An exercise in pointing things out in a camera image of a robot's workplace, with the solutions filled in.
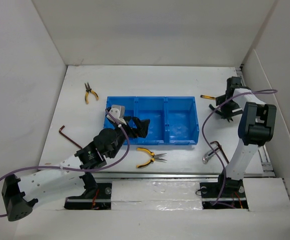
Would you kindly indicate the large yellow needle-nose pliers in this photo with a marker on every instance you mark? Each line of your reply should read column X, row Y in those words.
column 152, row 157

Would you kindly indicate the blue bin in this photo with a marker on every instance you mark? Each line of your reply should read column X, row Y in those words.
column 152, row 108
column 182, row 120
column 127, row 101

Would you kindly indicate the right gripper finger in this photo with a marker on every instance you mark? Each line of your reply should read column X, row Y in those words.
column 213, row 108
column 229, row 118

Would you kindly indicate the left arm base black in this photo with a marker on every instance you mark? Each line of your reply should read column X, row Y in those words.
column 99, row 199

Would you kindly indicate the yellow utility knife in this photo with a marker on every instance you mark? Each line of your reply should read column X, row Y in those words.
column 207, row 97

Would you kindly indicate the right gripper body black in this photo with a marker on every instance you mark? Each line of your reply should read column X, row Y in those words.
column 227, row 109

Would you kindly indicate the silver metal tool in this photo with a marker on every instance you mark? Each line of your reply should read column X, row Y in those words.
column 210, row 154

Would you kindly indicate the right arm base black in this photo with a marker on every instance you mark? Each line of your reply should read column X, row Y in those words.
column 229, row 199

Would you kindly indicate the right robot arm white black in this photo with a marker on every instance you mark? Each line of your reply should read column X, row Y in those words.
column 256, row 127

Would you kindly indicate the blue bin right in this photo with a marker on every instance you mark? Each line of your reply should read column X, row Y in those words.
column 182, row 120

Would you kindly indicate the small yellow needle-nose pliers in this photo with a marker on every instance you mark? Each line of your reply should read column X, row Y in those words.
column 90, row 91

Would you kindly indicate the aluminium rail front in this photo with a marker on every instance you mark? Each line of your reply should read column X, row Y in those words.
column 150, row 175

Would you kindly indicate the left brown hex key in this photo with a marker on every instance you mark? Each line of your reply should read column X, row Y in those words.
column 61, row 132

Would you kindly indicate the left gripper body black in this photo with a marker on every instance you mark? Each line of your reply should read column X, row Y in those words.
column 130, row 132

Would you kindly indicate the brown hex key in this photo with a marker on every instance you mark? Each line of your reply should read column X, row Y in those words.
column 61, row 132
column 219, row 147

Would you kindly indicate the blue bin middle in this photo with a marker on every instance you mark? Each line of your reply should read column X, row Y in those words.
column 152, row 108

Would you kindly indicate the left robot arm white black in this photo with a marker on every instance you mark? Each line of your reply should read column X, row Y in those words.
column 23, row 194

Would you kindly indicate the blue bin left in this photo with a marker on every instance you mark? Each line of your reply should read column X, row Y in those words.
column 127, row 101

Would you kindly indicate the right brown hex key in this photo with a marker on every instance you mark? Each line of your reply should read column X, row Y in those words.
column 219, row 147

